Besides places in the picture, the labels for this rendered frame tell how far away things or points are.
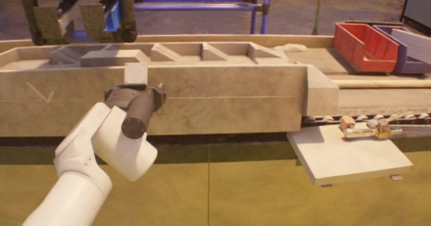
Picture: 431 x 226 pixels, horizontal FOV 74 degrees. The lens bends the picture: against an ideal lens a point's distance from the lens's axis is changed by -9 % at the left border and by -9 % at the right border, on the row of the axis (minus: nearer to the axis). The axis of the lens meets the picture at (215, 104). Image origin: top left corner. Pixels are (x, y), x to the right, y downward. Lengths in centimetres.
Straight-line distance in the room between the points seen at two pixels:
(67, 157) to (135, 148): 10
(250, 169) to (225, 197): 14
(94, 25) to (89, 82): 24
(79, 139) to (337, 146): 71
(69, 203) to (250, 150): 65
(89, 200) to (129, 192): 66
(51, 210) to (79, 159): 7
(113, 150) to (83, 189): 9
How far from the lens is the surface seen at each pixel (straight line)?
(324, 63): 160
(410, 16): 613
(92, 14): 66
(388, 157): 96
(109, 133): 46
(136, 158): 47
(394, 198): 135
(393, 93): 145
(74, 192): 40
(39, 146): 102
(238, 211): 113
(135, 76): 63
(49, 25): 70
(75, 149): 42
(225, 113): 86
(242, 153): 94
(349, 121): 100
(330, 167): 85
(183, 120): 86
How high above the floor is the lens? 133
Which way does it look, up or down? 31 degrees down
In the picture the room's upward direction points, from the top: 1 degrees clockwise
